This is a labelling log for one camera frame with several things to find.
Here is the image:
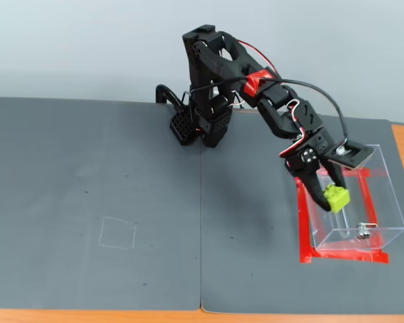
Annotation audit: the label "black table clamp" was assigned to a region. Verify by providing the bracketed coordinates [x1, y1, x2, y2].
[155, 83, 186, 110]

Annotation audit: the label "red black servo wires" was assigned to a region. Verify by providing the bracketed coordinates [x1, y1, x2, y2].
[231, 39, 279, 109]

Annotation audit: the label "white red gripper wire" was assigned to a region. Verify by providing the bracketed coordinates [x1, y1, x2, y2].
[278, 99, 307, 159]

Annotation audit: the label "green lego block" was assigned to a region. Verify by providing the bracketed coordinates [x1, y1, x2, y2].
[322, 183, 352, 213]

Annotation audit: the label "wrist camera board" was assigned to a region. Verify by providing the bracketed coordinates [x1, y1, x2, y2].
[325, 140, 374, 171]

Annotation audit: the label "red tape wrap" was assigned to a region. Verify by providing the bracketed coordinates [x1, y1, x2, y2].
[242, 69, 275, 95]

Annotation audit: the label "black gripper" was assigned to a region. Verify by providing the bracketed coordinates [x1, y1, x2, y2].
[284, 127, 346, 213]

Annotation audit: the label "red tape strip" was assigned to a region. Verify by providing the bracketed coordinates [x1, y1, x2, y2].
[356, 168, 385, 252]
[292, 167, 371, 179]
[292, 167, 313, 264]
[299, 248, 391, 265]

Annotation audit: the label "gray table mat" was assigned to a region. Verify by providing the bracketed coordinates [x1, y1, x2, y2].
[200, 108, 404, 316]
[0, 97, 203, 311]

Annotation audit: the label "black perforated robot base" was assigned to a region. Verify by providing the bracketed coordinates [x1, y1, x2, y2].
[169, 96, 232, 149]

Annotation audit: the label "transparent acrylic box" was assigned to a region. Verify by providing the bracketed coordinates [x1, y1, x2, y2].
[300, 143, 404, 252]

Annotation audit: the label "black camera cable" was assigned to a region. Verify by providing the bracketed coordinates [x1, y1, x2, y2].
[183, 77, 349, 149]

